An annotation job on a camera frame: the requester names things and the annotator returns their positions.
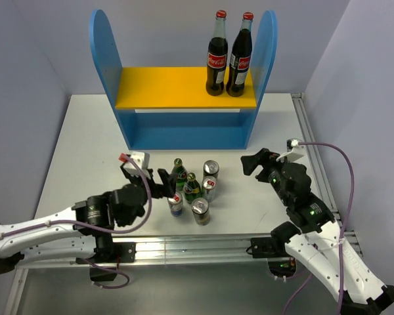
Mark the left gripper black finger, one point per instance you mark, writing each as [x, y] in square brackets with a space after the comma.
[130, 174]
[167, 188]

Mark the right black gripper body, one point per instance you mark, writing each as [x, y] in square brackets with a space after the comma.
[273, 178]

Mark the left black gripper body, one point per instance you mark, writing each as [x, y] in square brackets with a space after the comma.
[127, 220]

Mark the green glass bottle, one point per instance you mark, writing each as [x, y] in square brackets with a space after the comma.
[180, 174]
[191, 188]

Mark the silver blue can red logo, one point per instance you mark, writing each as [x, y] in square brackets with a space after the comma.
[175, 204]

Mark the green glass bottle front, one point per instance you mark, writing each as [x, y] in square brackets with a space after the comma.
[191, 188]

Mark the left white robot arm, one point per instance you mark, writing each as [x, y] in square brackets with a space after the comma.
[87, 226]

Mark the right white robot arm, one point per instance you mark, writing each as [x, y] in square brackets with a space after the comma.
[313, 237]

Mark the rear dark beverage can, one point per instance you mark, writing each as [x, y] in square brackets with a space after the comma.
[211, 169]

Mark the front dark gold beverage can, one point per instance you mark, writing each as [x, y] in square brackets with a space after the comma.
[200, 210]

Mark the blue and yellow wooden shelf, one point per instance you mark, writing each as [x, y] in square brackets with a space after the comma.
[168, 108]

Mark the silver can red logo middle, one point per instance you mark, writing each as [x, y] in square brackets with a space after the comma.
[209, 185]

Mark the right cola glass bottle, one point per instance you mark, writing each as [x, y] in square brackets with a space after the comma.
[240, 57]

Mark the cola glass bottle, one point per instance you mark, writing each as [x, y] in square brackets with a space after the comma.
[217, 56]
[240, 57]

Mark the left cola glass bottle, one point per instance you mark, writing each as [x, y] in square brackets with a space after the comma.
[217, 56]

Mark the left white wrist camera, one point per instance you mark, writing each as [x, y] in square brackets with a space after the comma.
[135, 163]

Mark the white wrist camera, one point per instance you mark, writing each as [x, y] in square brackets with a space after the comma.
[295, 151]
[135, 163]

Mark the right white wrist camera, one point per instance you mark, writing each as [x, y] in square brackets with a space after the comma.
[295, 151]

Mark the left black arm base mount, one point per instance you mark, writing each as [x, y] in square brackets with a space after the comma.
[102, 274]

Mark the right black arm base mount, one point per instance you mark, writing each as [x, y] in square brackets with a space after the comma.
[280, 264]

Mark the front aluminium rail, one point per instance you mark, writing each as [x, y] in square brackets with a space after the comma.
[172, 275]

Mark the aluminium rail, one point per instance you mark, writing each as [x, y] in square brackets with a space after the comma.
[319, 173]
[172, 275]

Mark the right side aluminium rail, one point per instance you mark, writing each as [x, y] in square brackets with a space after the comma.
[319, 173]

